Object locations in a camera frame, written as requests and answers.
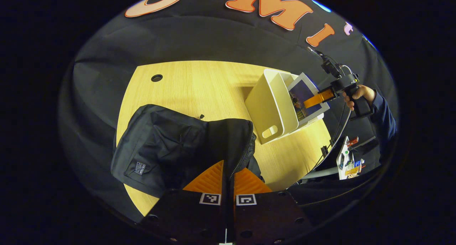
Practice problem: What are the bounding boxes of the white cluttered board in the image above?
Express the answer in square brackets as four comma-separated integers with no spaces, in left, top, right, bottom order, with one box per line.
[337,135,376,180]

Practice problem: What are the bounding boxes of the black schoolbag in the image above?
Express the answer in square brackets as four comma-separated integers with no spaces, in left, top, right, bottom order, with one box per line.
[110,104,266,200]

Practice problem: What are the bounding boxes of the blue book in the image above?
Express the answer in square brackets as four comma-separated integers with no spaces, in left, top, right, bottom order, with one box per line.
[288,73,325,121]

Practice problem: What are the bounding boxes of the cream plastic bookshelf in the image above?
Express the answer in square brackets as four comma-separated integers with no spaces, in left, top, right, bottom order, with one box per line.
[245,69,330,145]

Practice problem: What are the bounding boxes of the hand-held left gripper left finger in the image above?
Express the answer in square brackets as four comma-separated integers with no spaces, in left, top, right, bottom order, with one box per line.
[141,160,229,244]

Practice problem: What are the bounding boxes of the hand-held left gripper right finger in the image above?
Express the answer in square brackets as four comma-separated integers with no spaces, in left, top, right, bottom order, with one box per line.
[233,168,315,244]

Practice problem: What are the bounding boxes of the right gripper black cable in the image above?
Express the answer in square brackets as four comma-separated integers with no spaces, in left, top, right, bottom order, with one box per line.
[313,102,352,170]

